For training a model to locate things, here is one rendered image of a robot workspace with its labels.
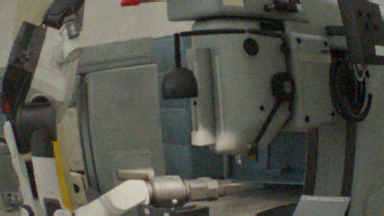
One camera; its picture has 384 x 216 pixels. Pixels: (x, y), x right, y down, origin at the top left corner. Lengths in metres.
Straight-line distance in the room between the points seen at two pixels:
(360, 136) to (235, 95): 0.50
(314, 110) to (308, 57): 0.14
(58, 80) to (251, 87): 0.49
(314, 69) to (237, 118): 0.28
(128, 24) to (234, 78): 10.00
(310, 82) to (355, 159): 0.33
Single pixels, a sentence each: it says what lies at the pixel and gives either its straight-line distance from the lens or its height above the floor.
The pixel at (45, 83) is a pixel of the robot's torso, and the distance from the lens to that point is 1.58.
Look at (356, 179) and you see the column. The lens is 1.78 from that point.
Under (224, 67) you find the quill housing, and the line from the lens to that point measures 1.52.
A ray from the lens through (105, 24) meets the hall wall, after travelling 11.28.
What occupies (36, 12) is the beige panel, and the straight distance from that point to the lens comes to 3.18.
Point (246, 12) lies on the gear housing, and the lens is 1.51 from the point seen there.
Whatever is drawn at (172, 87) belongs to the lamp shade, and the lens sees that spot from 1.39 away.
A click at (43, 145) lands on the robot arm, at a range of 1.50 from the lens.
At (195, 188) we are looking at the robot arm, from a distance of 1.56.
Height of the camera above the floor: 1.50
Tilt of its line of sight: 3 degrees down
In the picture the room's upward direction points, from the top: 4 degrees counter-clockwise
